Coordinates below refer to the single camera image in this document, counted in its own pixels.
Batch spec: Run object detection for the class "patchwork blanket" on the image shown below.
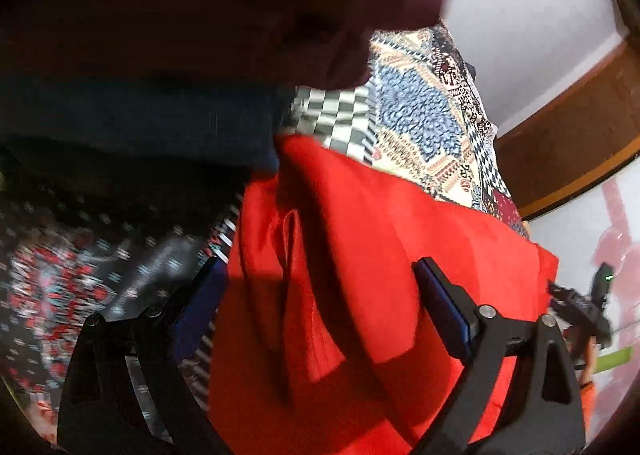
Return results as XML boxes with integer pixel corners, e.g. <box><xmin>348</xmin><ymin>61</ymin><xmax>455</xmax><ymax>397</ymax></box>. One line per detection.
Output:
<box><xmin>0</xmin><ymin>25</ymin><xmax>532</xmax><ymax>442</ymax></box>

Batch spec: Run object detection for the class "maroon jacket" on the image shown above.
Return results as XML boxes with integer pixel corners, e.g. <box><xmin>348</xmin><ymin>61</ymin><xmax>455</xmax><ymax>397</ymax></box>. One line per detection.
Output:
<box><xmin>0</xmin><ymin>0</ymin><xmax>446</xmax><ymax>92</ymax></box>

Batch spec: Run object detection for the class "pink heart sticker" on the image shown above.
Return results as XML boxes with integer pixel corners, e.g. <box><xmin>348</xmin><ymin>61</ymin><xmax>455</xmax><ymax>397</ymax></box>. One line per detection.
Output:
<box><xmin>592</xmin><ymin>180</ymin><xmax>640</xmax><ymax>336</ymax></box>

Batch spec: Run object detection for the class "red zip jacket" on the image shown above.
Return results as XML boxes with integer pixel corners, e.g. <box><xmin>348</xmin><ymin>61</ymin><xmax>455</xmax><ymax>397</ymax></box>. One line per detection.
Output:
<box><xmin>207</xmin><ymin>135</ymin><xmax>560</xmax><ymax>455</ymax></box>

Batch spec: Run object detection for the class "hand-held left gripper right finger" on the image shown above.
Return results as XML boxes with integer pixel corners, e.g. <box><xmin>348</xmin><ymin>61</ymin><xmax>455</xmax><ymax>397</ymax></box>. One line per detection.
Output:
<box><xmin>411</xmin><ymin>257</ymin><xmax>586</xmax><ymax>455</ymax></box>

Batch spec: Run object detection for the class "dark blue cloth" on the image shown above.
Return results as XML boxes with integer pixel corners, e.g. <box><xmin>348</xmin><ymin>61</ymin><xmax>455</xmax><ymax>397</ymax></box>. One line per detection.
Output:
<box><xmin>0</xmin><ymin>75</ymin><xmax>297</xmax><ymax>172</ymax></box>

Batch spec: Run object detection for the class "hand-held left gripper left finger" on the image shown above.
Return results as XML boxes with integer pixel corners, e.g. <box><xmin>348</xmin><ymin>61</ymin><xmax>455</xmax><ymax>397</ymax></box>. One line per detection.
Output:
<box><xmin>57</xmin><ymin>257</ymin><xmax>231</xmax><ymax>455</ymax></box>

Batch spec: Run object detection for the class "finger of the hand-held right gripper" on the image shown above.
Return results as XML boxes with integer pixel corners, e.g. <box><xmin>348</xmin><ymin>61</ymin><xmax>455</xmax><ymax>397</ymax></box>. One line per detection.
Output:
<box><xmin>547</xmin><ymin>280</ymin><xmax>601</xmax><ymax>333</ymax></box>

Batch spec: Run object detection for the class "green cloth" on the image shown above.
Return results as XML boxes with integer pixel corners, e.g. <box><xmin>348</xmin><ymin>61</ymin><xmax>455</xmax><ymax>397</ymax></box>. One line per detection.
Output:
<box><xmin>597</xmin><ymin>349</ymin><xmax>632</xmax><ymax>377</ymax></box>

